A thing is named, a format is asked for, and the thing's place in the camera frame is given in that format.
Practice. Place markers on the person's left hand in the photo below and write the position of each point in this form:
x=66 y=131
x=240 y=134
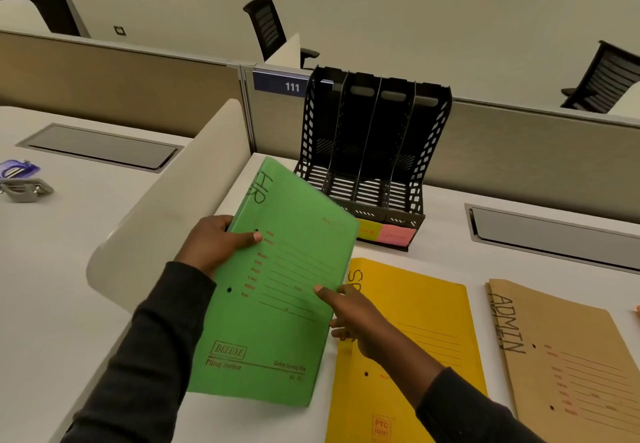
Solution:
x=207 y=245

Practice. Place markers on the person's right hand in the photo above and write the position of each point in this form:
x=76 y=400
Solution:
x=362 y=320

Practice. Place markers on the person's right thumb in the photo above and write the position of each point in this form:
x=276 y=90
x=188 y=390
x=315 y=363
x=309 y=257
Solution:
x=340 y=333

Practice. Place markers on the person's left thumb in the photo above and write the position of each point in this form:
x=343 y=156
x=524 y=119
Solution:
x=245 y=240

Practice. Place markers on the green file folder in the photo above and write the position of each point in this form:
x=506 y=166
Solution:
x=280 y=303

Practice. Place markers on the person's left forearm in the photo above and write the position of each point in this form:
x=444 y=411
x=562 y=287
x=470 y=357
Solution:
x=150 y=357

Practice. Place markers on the person's right forearm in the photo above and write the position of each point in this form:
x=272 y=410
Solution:
x=450 y=402

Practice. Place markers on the white curved desk divider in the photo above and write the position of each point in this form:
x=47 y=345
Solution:
x=170 y=208

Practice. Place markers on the yellow file folder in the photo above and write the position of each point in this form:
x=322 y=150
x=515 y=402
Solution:
x=425 y=317

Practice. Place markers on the yellow-green sticky label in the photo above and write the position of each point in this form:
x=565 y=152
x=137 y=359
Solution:
x=369 y=230

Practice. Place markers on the pink sticky label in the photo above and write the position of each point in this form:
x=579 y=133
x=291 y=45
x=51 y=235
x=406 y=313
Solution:
x=396 y=235

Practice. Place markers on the black plastic file rack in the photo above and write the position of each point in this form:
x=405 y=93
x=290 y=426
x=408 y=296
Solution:
x=370 y=148

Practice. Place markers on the blue number plate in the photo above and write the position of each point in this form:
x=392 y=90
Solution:
x=280 y=83

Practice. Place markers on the beige partition panel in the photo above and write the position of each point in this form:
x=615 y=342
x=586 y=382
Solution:
x=125 y=88

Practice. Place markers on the black office chair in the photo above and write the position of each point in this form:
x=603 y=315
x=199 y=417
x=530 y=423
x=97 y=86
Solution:
x=605 y=78
x=267 y=25

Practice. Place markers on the brown file folder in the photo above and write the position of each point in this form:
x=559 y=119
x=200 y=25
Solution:
x=575 y=357

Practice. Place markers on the purple plastic object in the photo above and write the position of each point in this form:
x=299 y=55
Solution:
x=17 y=168

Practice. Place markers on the wall socket plate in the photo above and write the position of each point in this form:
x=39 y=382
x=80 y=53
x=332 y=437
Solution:
x=119 y=31

